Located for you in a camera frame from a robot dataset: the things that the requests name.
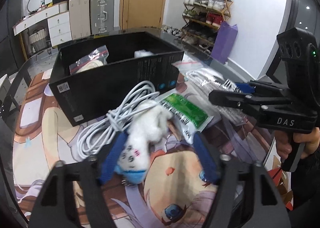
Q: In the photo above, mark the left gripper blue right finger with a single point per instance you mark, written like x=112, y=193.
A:
x=209, y=158

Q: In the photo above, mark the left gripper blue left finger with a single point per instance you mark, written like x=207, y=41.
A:
x=109, y=155

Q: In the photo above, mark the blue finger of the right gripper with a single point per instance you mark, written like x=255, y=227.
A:
x=245, y=87
x=229, y=99

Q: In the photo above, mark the white plush toy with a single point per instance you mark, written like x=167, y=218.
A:
x=148, y=127

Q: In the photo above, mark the red white balloon glue bag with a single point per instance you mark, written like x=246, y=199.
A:
x=96, y=58

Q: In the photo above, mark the adidas bag of white laces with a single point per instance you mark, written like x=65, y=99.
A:
x=204, y=80

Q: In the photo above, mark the person's right hand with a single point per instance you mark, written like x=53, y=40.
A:
x=284, y=148

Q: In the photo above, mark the green white packet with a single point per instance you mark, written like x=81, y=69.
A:
x=188, y=117

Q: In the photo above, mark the purple gift bag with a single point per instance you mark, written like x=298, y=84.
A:
x=224, y=42

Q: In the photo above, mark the wooden shoe rack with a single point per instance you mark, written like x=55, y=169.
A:
x=203, y=19

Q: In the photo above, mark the black storage box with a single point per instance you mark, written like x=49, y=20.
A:
x=133, y=57

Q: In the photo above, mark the wicker basket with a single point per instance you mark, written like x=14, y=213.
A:
x=39, y=40

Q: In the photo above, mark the white drawer desk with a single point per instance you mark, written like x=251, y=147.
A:
x=55, y=20

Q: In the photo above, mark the silver suitcase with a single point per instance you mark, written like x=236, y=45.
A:
x=102, y=16

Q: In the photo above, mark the beige suitcase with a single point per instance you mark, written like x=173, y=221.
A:
x=79, y=18

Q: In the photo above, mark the water bottle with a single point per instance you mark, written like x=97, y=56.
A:
x=43, y=4

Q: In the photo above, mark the black tracking camera right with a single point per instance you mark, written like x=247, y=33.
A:
x=300, y=54

